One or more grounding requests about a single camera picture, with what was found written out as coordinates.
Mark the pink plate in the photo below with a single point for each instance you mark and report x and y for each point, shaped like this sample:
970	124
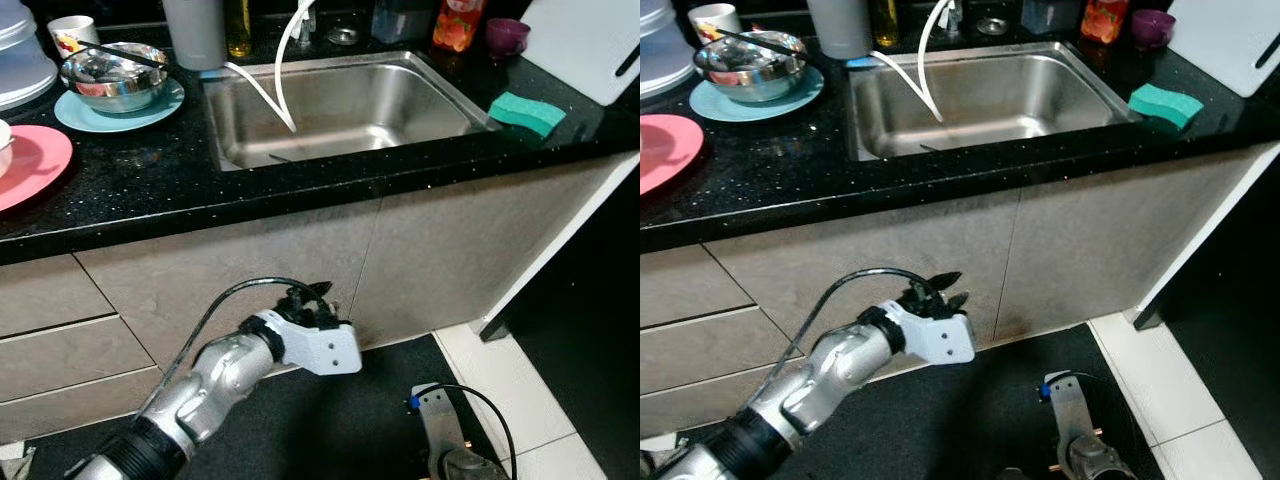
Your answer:
35	165
665	150

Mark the white bowl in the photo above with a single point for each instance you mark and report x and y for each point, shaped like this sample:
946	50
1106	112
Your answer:
4	150

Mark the black floor mat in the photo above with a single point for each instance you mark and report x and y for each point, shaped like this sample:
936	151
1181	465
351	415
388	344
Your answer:
350	430
1000	420

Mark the grey cabinet door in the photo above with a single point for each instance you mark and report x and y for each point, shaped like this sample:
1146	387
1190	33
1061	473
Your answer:
1100	240
460	250
170	260
800	250

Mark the stainless steel sink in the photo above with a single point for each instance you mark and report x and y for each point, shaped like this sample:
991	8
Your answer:
1020	100
380	110

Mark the light blue plate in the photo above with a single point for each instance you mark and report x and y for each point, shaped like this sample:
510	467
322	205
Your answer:
800	100
150	115

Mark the grey drawer front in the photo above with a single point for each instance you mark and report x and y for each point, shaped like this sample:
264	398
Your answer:
690	285
690	405
60	410
700	350
60	360
50	295

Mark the round metal drain cap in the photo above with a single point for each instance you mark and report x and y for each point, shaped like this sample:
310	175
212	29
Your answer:
991	26
343	36

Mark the yellow oil bottle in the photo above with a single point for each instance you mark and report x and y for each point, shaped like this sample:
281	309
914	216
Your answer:
238	30
884	20

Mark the green sponge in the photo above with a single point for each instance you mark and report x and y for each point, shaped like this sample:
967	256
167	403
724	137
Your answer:
525	112
1165	103

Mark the stainless steel bowl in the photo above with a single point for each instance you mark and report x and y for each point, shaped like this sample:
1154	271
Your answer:
750	85
115	95

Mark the grey thermos with red label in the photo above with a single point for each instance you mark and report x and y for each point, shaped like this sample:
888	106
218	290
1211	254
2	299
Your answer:
840	25
195	35

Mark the clear glass container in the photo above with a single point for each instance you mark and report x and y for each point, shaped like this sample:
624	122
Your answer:
1050	15
402	20

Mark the red juice bottle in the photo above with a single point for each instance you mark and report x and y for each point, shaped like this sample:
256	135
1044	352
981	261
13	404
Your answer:
1103	20
458	25

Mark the black chopstick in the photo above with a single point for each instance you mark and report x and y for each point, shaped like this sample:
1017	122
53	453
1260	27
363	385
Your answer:
756	42
120	55

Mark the purple cup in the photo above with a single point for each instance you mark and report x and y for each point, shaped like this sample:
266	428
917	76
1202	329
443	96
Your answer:
1153	28
507	38

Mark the white cartoon print mug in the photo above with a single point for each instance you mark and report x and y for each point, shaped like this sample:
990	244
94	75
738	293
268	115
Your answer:
712	20
70	35

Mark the white stacked food container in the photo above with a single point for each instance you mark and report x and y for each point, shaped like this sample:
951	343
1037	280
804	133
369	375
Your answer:
20	70
660	60

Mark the white cutting board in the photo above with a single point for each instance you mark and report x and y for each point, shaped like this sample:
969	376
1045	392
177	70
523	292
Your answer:
580	40
1225	35

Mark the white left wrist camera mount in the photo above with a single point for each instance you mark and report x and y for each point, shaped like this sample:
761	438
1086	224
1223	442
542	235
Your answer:
325	350
940	340

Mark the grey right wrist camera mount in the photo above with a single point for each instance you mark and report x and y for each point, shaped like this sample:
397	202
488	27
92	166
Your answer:
440	420
1070	410

